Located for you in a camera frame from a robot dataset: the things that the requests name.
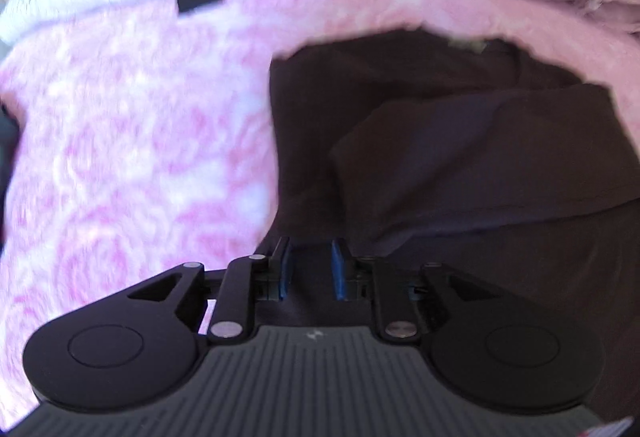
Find pink rose blanket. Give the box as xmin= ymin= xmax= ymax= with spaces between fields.
xmin=0 ymin=0 xmax=640 ymax=368

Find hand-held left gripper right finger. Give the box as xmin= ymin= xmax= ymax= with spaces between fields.
xmin=331 ymin=237 xmax=506 ymax=343

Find dark brown pants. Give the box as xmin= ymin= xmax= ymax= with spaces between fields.
xmin=257 ymin=29 xmax=640 ymax=418

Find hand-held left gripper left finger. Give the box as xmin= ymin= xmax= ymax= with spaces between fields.
xmin=127 ymin=237 xmax=293 ymax=345

